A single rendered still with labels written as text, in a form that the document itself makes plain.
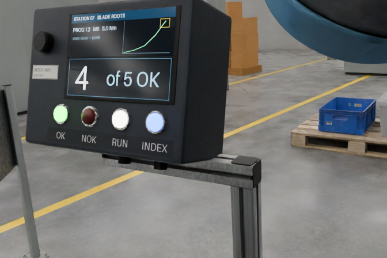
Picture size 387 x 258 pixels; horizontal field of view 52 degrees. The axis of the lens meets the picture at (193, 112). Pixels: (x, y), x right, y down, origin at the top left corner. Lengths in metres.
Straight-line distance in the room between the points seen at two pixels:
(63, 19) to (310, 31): 0.41
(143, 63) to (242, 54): 8.35
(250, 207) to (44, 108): 0.30
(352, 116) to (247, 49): 5.33
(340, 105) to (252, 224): 3.93
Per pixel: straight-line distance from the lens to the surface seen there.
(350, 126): 3.81
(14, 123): 2.19
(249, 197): 0.49
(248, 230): 0.51
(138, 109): 0.46
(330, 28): 0.19
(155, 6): 0.47
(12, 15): 6.38
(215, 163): 0.49
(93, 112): 0.50
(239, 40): 8.84
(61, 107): 0.54
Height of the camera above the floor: 1.23
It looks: 13 degrees down
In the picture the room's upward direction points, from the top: 3 degrees counter-clockwise
